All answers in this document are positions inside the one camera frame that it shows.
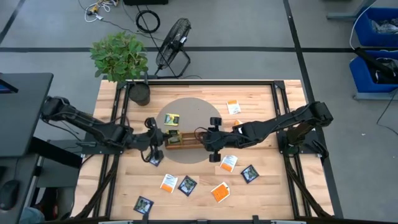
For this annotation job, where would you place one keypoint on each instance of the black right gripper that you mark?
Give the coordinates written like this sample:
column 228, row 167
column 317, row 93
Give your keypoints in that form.
column 220, row 140

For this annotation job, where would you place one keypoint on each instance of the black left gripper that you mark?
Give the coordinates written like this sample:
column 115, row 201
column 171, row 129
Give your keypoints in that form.
column 152, row 140

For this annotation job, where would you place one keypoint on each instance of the wooden tea organizer box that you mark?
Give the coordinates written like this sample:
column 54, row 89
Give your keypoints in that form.
column 189, row 146

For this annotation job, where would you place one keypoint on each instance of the orange white tea packet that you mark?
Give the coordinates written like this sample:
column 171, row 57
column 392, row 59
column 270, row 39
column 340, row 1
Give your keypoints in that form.
column 168, row 183
column 233, row 106
column 229, row 163
column 237, row 122
column 220, row 192

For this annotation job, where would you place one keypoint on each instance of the black foil tea packet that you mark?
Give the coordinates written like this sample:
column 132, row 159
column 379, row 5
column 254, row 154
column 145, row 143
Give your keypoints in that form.
column 249, row 173
column 143, row 205
column 155, row 162
column 187, row 185

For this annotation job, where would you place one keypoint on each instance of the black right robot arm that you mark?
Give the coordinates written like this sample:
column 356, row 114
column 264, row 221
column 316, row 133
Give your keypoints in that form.
column 280, row 121

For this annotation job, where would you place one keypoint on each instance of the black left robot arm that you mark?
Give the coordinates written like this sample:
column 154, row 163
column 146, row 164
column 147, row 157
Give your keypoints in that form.
column 93, row 126

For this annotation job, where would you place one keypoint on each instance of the round grey mat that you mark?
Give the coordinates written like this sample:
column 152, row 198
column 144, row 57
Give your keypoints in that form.
column 189, row 109

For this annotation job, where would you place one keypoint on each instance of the black plant pot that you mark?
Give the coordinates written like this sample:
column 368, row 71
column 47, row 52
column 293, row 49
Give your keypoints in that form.
column 140, row 93

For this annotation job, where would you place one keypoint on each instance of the black floor fan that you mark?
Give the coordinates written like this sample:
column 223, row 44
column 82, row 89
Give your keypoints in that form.
column 174, row 43

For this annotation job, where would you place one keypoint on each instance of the green leafy plant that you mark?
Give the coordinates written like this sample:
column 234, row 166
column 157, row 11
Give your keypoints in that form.
column 119, row 56

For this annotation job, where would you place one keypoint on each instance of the silver aluminium bar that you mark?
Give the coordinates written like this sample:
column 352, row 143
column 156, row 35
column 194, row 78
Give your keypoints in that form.
column 287, row 222
column 116, row 222

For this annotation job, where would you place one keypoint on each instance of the black floor box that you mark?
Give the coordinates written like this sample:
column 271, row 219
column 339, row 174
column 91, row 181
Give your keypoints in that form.
column 146, row 2

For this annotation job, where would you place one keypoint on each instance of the black desk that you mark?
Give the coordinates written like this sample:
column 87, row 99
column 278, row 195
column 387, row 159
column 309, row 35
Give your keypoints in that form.
column 21, row 174
column 25, row 115

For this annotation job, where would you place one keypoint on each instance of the person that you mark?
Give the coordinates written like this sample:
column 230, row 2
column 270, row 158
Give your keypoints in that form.
column 31, row 216

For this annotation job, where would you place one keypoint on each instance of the black computer mouse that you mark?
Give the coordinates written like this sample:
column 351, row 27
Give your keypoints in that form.
column 9, row 194

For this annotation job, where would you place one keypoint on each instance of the dark computer monitor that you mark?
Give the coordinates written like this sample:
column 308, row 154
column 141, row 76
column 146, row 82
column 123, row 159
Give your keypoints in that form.
column 6, row 87

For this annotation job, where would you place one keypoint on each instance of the blue storage bin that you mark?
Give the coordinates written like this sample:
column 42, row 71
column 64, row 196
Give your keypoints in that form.
column 362, row 31
column 360, row 77

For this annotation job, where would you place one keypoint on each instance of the grey metal table foot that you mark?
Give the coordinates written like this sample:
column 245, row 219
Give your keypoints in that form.
column 342, row 16

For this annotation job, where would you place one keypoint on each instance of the black folded stand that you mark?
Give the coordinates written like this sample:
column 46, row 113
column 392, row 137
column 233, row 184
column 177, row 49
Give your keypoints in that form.
column 373, row 62

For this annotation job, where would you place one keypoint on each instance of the black aluminium table frame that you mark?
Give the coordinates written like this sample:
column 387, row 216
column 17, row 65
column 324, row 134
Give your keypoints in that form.
column 217, row 83

